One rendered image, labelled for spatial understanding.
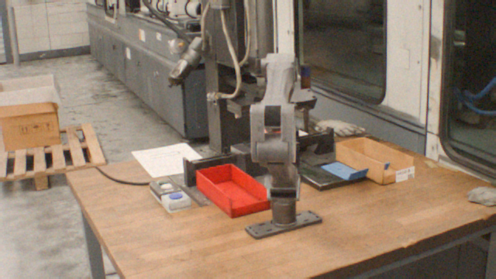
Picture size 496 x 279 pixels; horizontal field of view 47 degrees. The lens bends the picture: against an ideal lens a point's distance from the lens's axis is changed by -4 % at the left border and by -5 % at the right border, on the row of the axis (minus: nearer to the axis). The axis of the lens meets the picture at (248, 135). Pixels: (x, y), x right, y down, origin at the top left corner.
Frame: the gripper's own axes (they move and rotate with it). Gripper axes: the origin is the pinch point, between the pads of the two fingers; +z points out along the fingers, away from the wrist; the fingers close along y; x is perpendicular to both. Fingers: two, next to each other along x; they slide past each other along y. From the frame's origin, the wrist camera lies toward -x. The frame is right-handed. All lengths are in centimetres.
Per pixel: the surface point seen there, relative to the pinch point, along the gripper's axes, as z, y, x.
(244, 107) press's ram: 8.1, 20.5, -4.7
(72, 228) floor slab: 201, 127, 24
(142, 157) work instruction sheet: 48, 42, 17
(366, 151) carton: 23, 5, -48
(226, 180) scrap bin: 28.0, 9.7, 2.1
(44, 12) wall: 498, 801, -83
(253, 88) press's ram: 6.1, 25.7, -10.0
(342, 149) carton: 19.4, 5.4, -36.3
